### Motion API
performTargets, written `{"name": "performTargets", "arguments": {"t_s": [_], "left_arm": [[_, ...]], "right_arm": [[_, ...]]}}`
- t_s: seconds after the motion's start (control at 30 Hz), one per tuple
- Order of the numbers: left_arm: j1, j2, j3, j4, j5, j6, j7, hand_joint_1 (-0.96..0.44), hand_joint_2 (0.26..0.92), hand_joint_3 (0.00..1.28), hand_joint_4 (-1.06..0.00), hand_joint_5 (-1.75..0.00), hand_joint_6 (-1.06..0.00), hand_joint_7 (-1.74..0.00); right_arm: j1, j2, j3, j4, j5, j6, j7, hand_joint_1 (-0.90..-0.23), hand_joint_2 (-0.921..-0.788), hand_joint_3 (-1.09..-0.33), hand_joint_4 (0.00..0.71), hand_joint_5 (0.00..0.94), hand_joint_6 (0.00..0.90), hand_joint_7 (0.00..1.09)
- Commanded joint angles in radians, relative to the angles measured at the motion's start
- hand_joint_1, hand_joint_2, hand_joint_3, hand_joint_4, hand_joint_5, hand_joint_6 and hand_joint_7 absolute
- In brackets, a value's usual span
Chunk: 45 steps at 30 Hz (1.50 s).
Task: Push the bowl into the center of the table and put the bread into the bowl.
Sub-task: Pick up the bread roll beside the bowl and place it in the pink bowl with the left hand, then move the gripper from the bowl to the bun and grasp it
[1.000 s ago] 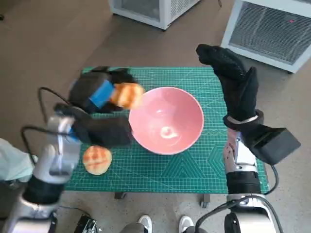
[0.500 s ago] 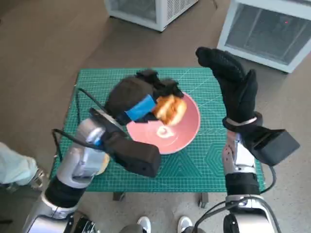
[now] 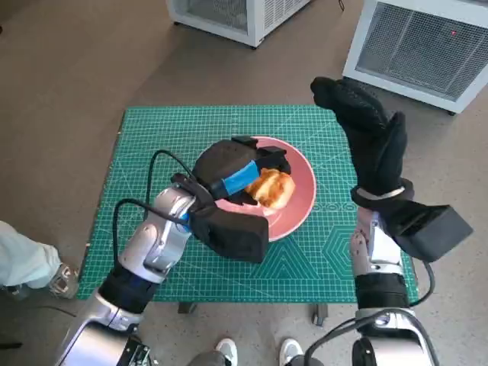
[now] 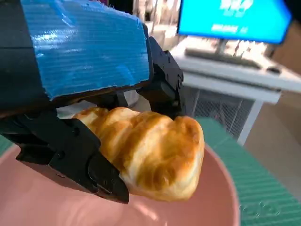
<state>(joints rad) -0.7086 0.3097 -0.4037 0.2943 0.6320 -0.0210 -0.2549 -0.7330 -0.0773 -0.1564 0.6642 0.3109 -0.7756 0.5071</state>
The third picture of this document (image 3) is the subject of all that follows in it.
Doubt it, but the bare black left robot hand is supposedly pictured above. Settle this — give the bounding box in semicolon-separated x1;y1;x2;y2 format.
192;135;294;205

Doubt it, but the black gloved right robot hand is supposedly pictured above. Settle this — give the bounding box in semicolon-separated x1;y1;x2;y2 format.
310;75;409;198

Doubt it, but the orange striped toy bread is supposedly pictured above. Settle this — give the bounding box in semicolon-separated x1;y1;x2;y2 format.
243;169;297;210

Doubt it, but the pink bowl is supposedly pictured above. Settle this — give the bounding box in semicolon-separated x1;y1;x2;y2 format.
197;136;317;242

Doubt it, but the white mesh cabinet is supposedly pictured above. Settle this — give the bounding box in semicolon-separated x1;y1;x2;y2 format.
342;0;488;115
165;0;313;49

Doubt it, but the green cutting mat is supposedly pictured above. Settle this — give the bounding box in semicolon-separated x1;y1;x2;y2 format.
75;106;420;304

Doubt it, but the white shoe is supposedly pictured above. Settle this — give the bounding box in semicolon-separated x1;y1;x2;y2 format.
279;338;303;366
214;338;238;366

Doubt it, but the person's shoe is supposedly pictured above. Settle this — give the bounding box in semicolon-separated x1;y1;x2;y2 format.
47;262;81;300

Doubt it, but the person's leg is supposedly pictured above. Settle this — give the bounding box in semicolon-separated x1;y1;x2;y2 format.
0;220;62;291

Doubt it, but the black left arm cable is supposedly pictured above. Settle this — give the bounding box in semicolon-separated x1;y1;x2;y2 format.
146;150;209;207
113;198;188;268

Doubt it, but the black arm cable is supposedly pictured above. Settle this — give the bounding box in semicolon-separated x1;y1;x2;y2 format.
113;198;188;268
303;316;386;366
146;150;209;207

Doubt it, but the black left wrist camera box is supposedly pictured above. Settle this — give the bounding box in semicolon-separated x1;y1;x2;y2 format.
188;205;270;265

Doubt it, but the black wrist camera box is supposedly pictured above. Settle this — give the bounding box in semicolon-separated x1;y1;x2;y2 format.
188;205;270;265
392;204;474;262

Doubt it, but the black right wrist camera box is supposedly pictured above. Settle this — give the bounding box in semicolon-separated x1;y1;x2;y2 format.
392;204;474;262

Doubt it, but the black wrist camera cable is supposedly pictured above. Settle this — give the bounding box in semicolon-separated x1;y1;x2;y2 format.
409;261;438;306

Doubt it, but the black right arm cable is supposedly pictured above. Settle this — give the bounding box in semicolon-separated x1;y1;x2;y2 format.
303;316;386;366

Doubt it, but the black robot waist bracket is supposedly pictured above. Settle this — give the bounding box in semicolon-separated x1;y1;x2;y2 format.
120;334;157;366

